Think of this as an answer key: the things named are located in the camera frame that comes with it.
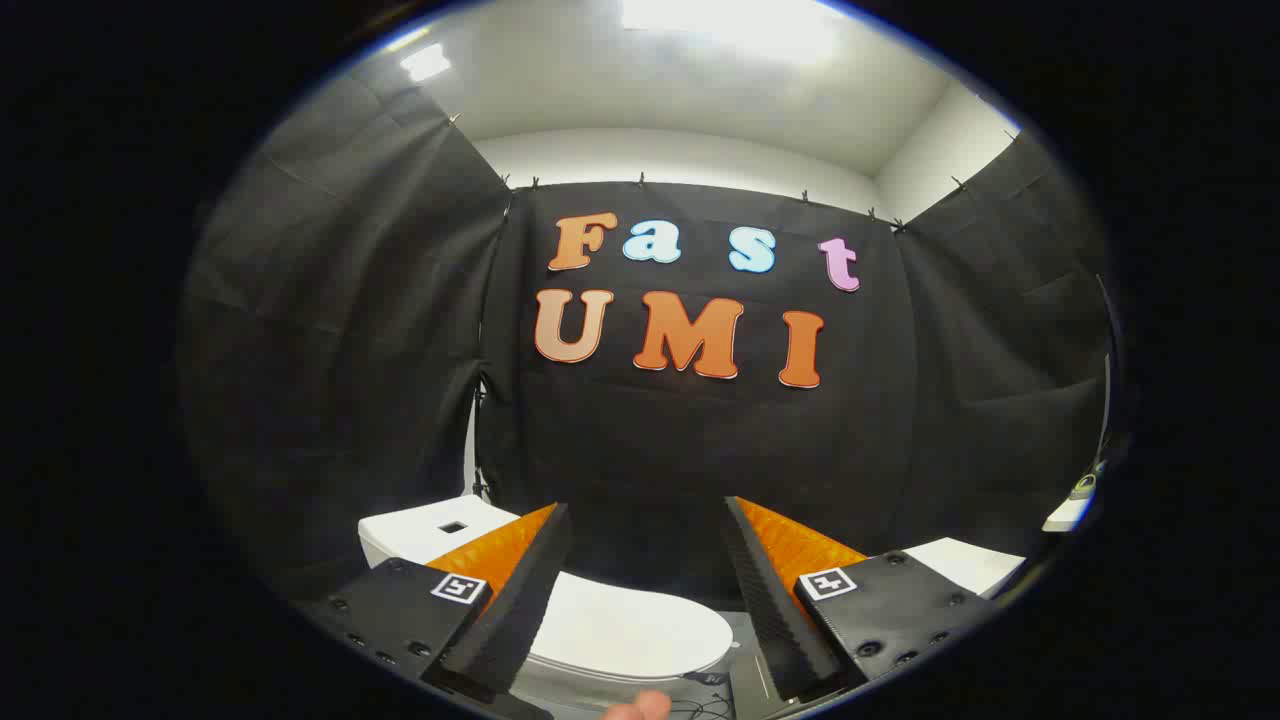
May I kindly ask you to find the white drawer cabinet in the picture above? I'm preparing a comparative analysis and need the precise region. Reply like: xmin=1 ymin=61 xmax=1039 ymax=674
xmin=900 ymin=538 xmax=1028 ymax=599

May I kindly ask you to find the large ceiling light panel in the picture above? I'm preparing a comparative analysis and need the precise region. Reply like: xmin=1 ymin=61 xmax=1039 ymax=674
xmin=620 ymin=0 xmax=841 ymax=61

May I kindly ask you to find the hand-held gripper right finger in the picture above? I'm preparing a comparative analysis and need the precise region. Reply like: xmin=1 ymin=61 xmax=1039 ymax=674
xmin=722 ymin=495 xmax=996 ymax=703

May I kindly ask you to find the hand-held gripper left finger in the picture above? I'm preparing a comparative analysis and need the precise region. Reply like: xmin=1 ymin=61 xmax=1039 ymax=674
xmin=295 ymin=502 xmax=573 ymax=706

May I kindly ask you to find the black backdrop cloth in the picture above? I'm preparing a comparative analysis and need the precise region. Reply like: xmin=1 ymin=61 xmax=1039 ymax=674
xmin=178 ymin=75 xmax=1116 ymax=611

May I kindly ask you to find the small ceiling light panel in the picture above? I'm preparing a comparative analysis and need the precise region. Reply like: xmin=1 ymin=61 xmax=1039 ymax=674
xmin=400 ymin=43 xmax=453 ymax=83

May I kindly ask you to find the white toilet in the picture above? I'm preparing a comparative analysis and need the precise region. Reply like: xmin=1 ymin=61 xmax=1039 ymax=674
xmin=358 ymin=495 xmax=736 ymax=713

